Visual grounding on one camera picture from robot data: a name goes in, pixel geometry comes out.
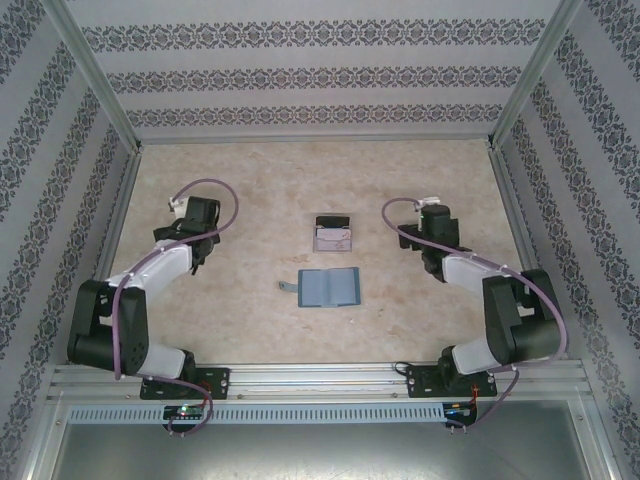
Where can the clear acrylic card stand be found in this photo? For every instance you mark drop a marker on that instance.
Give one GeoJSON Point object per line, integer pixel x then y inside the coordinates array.
{"type": "Point", "coordinates": [351, 245]}

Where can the blue folding card holder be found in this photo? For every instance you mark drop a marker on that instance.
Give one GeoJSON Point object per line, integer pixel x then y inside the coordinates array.
{"type": "Point", "coordinates": [345, 287]}

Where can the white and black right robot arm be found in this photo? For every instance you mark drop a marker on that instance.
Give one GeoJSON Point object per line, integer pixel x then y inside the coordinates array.
{"type": "Point", "coordinates": [465, 272]}

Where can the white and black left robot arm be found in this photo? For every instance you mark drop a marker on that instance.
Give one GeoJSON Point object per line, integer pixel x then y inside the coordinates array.
{"type": "Point", "coordinates": [160, 265]}

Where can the sheet metal tray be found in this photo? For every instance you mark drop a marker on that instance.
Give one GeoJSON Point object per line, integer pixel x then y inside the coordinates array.
{"type": "Point", "coordinates": [320, 455]}

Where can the aluminium table side rail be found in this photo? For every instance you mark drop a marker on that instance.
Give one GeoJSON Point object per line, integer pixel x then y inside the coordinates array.
{"type": "Point", "coordinates": [512, 200]}
{"type": "Point", "coordinates": [122, 200]}

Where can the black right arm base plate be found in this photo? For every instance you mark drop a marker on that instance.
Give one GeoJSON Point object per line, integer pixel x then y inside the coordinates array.
{"type": "Point", "coordinates": [420, 380]}

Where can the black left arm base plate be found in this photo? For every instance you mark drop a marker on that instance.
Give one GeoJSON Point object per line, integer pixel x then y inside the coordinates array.
{"type": "Point", "coordinates": [220, 380]}

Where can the aluminium corner post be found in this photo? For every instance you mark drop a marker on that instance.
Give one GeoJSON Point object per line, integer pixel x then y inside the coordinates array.
{"type": "Point", "coordinates": [530, 75]}
{"type": "Point", "coordinates": [98, 75]}

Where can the aluminium mounting rail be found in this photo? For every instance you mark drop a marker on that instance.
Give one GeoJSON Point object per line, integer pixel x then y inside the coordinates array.
{"type": "Point", "coordinates": [320, 382]}

